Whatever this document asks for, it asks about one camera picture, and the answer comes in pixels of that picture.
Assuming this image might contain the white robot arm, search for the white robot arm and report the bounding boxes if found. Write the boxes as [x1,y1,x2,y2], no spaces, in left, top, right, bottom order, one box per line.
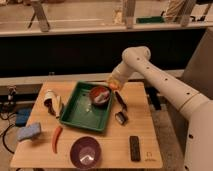
[107,46,213,171]

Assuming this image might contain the red bowl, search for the red bowl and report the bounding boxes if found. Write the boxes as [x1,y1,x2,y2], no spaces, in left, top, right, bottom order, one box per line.
[89,86,110,106]

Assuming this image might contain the purple bowl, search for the purple bowl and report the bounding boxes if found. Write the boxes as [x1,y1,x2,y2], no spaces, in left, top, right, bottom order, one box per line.
[70,136,101,170]

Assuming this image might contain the green plastic tray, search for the green plastic tray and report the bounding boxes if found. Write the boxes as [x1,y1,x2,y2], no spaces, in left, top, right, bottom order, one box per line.
[60,82,113,132]

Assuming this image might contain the black remote control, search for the black remote control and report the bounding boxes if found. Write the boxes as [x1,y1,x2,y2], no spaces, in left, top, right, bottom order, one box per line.
[129,136,141,162]

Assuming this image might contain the orange carrot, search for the orange carrot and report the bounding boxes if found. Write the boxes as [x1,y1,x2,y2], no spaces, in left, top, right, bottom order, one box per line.
[52,126,63,154]

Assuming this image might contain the blue box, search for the blue box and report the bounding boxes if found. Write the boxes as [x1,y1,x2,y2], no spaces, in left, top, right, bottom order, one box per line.
[15,108,31,127]

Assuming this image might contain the blue sponge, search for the blue sponge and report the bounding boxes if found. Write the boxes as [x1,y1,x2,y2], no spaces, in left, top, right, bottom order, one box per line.
[17,122,41,142]

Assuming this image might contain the black handled tool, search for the black handled tool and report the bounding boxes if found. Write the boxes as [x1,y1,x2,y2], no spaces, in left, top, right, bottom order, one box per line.
[115,91,128,125]

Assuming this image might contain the wooden handled brush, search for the wooden handled brush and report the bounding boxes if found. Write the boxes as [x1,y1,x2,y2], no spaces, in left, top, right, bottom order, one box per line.
[55,96,63,118]

